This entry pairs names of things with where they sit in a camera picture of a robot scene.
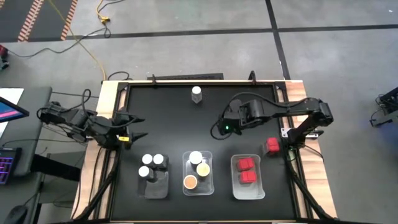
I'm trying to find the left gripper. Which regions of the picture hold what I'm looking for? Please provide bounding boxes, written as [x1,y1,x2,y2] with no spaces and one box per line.
[111,108,149,143]

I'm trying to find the white cap spice jar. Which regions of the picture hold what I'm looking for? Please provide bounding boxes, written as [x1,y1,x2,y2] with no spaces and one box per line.
[191,86,203,104]
[141,153,154,169]
[152,153,169,170]
[137,165,155,183]

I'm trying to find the gold lid nori jar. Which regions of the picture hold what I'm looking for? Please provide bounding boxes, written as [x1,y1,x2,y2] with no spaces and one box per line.
[188,151,203,169]

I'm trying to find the black table mat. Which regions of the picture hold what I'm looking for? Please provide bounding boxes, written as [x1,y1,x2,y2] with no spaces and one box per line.
[110,83,298,221]

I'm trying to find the smoky clear plastic bin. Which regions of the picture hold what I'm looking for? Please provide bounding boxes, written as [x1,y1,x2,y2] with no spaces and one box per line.
[136,154,170,200]

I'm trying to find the white plastic bin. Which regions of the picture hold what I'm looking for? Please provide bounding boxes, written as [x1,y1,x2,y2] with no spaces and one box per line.
[230,154,266,200]

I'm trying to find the black flat beam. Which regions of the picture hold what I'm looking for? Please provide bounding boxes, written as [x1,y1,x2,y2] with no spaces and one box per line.
[29,154,82,183]

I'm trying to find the grey desk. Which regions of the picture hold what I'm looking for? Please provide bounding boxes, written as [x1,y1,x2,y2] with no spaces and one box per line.
[0,86,53,224]

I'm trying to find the monitor with pink screen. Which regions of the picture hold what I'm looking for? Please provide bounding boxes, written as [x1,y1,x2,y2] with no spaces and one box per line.
[0,96,30,124]

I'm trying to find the white paper sheet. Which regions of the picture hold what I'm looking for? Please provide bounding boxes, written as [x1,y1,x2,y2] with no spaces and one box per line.
[0,88,25,139]

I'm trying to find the backlit keyboard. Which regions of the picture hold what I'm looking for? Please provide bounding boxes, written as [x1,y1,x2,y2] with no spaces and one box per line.
[0,147,22,187]

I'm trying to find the black mat orange stripes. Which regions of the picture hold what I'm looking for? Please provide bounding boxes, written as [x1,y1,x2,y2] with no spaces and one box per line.
[0,0,79,43]

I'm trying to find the black computer mouse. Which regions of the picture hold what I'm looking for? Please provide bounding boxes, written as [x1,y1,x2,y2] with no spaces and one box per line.
[2,204,27,224]

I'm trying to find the red black device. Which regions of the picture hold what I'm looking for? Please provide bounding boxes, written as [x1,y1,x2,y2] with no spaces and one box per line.
[0,44,9,70]

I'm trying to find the black looped cable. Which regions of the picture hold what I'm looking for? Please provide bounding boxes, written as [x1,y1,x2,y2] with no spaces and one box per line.
[107,71,131,82]

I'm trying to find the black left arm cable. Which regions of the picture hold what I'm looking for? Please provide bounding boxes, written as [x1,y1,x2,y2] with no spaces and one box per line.
[37,88,139,129]

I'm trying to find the thin yellow cable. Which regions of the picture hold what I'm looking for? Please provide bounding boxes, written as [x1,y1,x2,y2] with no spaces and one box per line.
[46,0,108,81]

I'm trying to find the black floor cable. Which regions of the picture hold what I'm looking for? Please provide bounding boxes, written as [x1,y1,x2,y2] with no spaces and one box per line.
[6,26,112,59]

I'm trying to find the yellow extension cord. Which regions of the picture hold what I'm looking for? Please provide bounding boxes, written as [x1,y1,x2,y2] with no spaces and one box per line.
[95,0,126,24]

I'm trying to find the black equipment with cables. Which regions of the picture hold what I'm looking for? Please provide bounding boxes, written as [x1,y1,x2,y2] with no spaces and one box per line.
[369,86,398,128]

